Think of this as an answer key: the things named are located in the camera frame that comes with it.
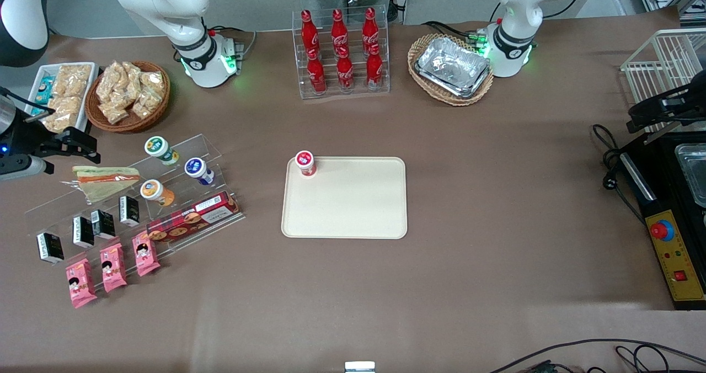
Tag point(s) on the red cola bottle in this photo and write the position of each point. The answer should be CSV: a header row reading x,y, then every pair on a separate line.
x,y
374,70
316,75
370,28
339,30
309,31
345,74

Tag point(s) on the steel food container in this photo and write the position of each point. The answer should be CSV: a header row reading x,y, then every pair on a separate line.
x,y
694,174

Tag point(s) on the white rectangular snack dish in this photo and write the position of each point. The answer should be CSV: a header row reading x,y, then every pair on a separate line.
x,y
88,94

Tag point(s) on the blue lid yogurt cup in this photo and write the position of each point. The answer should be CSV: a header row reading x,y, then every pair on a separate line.
x,y
196,169

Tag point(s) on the pink snack packet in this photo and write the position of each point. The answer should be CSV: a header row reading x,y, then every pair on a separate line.
x,y
113,268
145,254
80,283

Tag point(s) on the black sealing machine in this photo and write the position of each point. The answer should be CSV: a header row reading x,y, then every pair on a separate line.
x,y
662,185

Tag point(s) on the black drink carton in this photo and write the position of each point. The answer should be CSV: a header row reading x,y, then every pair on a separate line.
x,y
103,225
129,211
83,232
49,248

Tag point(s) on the plastic sandwich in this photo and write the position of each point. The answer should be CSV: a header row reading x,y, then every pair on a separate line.
x,y
105,181

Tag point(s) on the clear acrylic bottle rack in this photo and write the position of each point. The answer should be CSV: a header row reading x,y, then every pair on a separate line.
x,y
342,83

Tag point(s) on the red cookie box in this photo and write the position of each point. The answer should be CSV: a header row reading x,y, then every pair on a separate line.
x,y
193,218

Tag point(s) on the red emergency stop button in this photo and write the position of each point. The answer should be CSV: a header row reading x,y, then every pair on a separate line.
x,y
660,230

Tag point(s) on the clear bag of crackers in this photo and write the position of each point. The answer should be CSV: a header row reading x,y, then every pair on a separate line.
x,y
65,104
58,121
115,112
148,94
132,78
73,79
109,83

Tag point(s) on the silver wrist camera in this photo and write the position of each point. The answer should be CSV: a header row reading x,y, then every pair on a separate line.
x,y
22,166

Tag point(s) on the aluminium foil tray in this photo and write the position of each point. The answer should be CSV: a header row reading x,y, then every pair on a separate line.
x,y
452,67

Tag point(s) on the beige plastic tray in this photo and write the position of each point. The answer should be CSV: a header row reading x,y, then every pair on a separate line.
x,y
353,207

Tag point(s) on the green lid yogurt cup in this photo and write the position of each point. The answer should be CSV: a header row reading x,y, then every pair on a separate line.
x,y
159,148

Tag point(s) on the wicker basket with foil trays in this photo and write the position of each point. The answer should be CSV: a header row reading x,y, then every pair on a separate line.
x,y
427,89

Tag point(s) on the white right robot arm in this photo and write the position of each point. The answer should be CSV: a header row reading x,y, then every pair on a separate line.
x,y
165,9

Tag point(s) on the red rocker switch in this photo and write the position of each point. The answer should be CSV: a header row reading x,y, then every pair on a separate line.
x,y
680,275

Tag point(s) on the blue snack packet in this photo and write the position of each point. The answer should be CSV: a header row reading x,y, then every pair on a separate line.
x,y
43,90

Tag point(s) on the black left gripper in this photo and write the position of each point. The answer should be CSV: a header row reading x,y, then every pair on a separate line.
x,y
674,106

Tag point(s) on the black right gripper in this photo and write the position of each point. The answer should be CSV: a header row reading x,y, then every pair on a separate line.
x,y
28,135

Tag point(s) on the clear acrylic display stand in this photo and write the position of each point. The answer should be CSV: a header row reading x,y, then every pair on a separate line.
x,y
182,221

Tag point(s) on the wicker basket with snacks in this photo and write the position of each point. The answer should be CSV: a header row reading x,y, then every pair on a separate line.
x,y
132,123

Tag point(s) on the orange lid yogurt cup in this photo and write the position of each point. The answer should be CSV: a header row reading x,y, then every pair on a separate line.
x,y
154,191

